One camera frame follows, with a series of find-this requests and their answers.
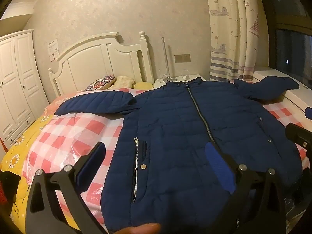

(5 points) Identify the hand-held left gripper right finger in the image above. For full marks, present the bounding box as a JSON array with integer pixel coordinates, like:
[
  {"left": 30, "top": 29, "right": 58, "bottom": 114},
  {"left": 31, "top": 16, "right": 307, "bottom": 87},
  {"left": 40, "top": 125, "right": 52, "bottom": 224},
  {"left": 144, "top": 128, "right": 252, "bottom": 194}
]
[{"left": 205, "top": 142, "right": 287, "bottom": 234}]

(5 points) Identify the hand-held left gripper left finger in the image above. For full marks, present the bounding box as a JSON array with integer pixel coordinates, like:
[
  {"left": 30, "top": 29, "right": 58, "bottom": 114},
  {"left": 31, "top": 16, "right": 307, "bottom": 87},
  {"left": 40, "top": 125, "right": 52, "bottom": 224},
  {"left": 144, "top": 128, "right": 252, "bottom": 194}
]
[{"left": 26, "top": 141, "right": 108, "bottom": 234}]

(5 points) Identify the navy blue puffer jacket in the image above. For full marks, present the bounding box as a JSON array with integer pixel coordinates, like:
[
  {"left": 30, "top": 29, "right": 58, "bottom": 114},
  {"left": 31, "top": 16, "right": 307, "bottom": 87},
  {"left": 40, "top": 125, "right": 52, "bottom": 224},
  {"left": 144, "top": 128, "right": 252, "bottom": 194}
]
[{"left": 54, "top": 76, "right": 304, "bottom": 234}]

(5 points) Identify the person's left hand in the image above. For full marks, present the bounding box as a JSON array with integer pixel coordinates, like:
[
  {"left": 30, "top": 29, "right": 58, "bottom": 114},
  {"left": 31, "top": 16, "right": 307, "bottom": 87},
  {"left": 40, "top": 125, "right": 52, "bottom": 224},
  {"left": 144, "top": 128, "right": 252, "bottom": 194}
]
[{"left": 111, "top": 224, "right": 162, "bottom": 234}]

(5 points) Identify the red white checkered plastic sheet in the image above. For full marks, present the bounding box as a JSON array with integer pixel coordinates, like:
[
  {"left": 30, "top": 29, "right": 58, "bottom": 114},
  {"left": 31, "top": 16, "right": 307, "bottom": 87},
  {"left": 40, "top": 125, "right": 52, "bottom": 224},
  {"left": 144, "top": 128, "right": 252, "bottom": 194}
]
[{"left": 22, "top": 88, "right": 308, "bottom": 226}]

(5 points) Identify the white window seat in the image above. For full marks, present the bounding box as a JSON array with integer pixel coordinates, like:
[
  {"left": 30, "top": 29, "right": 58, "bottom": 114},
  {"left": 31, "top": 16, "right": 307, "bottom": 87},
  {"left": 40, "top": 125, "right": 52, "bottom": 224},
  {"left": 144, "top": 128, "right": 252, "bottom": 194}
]
[{"left": 252, "top": 65, "right": 312, "bottom": 117}]

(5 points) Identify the dark window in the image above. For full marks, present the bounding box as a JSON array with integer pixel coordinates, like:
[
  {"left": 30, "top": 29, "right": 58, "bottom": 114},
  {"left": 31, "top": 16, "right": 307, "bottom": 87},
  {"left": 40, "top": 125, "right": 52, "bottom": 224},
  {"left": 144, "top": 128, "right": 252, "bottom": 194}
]
[{"left": 258, "top": 0, "right": 312, "bottom": 93}]

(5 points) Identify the yellow floral quilt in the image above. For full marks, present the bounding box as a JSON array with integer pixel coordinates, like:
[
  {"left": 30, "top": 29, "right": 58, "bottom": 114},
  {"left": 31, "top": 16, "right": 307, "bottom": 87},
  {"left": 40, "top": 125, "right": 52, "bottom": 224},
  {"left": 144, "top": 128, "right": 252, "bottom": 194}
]
[{"left": 0, "top": 91, "right": 81, "bottom": 234}]

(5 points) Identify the patterned floral pillow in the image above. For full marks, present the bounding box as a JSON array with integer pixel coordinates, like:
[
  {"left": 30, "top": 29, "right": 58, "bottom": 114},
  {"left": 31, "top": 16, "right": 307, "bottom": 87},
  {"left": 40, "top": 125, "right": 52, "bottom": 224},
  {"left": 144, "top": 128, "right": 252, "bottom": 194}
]
[{"left": 84, "top": 75, "right": 117, "bottom": 92}]

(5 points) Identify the dark cloth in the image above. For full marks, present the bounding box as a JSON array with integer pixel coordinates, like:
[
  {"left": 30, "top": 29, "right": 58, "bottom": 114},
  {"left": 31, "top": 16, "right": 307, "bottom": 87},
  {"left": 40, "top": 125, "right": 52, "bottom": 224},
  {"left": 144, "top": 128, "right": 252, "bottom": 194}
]
[{"left": 0, "top": 170, "right": 21, "bottom": 205}]

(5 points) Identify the cream pillow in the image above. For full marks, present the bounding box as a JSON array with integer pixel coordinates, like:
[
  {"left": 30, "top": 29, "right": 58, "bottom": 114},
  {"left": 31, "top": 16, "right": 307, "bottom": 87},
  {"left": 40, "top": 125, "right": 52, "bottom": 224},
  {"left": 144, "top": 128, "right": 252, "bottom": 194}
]
[{"left": 108, "top": 76, "right": 134, "bottom": 89}]

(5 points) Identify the yellow pillow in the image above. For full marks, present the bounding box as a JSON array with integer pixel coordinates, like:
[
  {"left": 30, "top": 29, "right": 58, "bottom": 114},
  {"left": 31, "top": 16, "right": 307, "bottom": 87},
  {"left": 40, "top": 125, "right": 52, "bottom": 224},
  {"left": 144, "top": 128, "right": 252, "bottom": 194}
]
[{"left": 132, "top": 81, "right": 154, "bottom": 90}]

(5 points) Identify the white wooden headboard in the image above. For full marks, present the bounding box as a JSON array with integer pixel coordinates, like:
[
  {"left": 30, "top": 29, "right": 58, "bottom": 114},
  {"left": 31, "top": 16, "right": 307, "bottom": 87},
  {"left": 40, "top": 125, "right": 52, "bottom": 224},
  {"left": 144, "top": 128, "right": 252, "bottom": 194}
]
[{"left": 48, "top": 31, "right": 154, "bottom": 97}]

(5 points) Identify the white nightstand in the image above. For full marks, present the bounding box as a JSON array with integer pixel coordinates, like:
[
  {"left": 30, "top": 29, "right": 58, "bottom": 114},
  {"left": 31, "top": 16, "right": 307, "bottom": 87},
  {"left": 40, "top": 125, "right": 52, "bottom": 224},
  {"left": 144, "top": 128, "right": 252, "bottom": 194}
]
[{"left": 153, "top": 74, "right": 203, "bottom": 89}]

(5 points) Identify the white wardrobe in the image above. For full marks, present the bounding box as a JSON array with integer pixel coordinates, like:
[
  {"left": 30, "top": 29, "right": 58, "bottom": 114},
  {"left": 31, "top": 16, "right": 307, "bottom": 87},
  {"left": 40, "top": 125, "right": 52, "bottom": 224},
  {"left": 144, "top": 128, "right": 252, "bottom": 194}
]
[{"left": 0, "top": 29, "right": 49, "bottom": 150}]

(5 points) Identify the boat print curtain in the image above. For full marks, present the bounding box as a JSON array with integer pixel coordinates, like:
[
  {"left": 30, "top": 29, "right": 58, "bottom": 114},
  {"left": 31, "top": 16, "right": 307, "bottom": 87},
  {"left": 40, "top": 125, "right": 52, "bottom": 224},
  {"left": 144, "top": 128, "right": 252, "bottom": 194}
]
[{"left": 204, "top": 0, "right": 260, "bottom": 82}]

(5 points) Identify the white pole desk lamp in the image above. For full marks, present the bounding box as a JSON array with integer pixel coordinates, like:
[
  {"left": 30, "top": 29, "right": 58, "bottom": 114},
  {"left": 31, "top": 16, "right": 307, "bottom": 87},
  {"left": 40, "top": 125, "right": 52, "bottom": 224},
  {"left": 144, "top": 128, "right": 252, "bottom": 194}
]
[{"left": 160, "top": 38, "right": 178, "bottom": 82}]

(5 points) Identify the gold wall socket panel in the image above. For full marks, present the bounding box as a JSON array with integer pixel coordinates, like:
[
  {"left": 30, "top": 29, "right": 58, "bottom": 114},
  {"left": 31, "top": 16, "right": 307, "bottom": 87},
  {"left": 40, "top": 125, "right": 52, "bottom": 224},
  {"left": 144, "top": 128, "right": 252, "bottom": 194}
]
[{"left": 174, "top": 54, "right": 191, "bottom": 63}]

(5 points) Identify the white paper wall notice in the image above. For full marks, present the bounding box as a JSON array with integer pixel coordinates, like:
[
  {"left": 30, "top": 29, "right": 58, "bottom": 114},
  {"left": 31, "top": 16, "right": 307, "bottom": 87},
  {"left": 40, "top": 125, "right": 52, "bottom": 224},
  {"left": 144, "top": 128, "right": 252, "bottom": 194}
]
[{"left": 47, "top": 39, "right": 59, "bottom": 53}]

